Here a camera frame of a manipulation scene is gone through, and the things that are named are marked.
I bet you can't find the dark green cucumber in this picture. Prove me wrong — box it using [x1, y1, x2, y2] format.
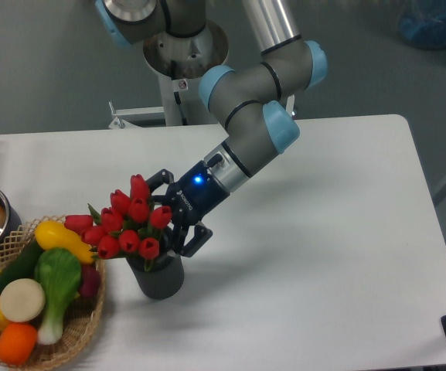
[0, 240, 44, 294]

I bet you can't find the yellow squash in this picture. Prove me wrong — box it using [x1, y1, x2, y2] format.
[34, 220, 94, 264]

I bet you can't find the green bok choy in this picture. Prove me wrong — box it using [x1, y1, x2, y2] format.
[34, 247, 81, 345]

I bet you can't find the red tulip bouquet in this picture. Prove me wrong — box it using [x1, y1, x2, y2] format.
[64, 174, 172, 272]

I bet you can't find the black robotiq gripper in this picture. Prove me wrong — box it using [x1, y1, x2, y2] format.
[146, 161, 230, 257]

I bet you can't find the blue plastic bag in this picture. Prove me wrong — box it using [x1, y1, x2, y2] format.
[395, 1, 446, 50]

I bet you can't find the beige round bun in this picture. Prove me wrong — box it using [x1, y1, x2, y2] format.
[0, 278, 46, 322]

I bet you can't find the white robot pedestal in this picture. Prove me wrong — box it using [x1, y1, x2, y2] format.
[101, 2, 301, 126]

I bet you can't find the dark grey ribbed vase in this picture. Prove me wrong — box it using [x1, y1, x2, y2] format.
[126, 227, 185, 300]

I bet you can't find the purple red radish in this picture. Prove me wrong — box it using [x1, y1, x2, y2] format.
[78, 265, 101, 298]

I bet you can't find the woven wicker basket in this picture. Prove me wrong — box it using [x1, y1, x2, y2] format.
[0, 216, 106, 370]

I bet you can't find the orange fruit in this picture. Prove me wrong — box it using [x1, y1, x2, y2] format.
[0, 323, 37, 366]

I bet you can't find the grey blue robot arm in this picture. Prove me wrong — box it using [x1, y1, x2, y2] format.
[95, 1, 328, 257]

